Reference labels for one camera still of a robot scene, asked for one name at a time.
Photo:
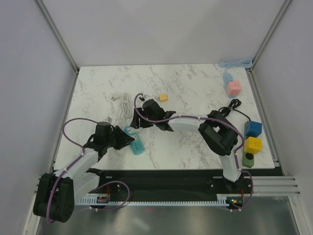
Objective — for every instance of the pink cube socket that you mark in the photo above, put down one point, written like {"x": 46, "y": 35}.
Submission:
{"x": 233, "y": 88}

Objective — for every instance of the blue cube socket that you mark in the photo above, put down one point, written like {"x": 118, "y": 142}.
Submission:
{"x": 253, "y": 129}

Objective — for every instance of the green power strip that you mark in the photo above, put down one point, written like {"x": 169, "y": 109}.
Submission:
{"x": 248, "y": 158}

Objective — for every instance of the light blue power strip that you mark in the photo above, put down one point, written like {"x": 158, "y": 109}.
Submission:
{"x": 227, "y": 78}

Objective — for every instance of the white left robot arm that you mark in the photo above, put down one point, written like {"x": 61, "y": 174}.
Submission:
{"x": 58, "y": 192}

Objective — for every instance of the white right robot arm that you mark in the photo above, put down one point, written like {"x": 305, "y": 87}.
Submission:
{"x": 218, "y": 133}

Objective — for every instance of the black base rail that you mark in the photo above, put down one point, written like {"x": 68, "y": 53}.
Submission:
{"x": 167, "y": 185}

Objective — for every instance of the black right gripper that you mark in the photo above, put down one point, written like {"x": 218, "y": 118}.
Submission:
{"x": 135, "y": 122}

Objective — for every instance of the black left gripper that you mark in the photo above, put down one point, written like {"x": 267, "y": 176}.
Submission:
{"x": 123, "y": 140}

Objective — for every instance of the yellow plug adapter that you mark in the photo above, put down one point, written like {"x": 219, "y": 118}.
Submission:
{"x": 163, "y": 97}

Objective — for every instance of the teal power strip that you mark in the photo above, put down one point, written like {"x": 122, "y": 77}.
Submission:
{"x": 137, "y": 146}

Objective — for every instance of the yellow cube socket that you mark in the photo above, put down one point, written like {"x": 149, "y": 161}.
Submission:
{"x": 253, "y": 145}

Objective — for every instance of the white cable duct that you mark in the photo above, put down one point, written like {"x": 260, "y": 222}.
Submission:
{"x": 103, "y": 200}

